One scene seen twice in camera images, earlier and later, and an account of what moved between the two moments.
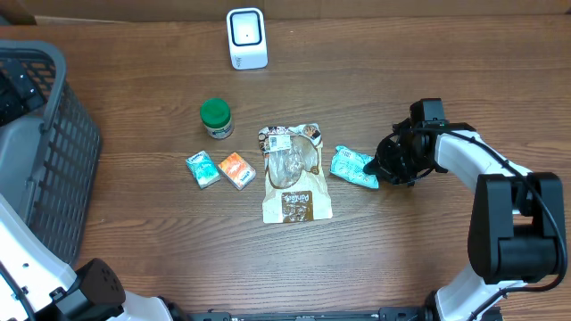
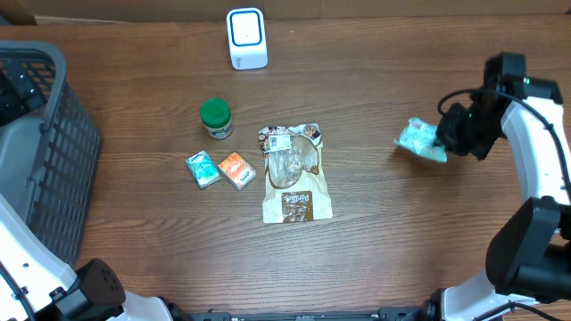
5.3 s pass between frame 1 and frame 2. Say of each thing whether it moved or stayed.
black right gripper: moved
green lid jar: stayed
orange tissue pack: stayed
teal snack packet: moved
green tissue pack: stayed
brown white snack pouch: stayed
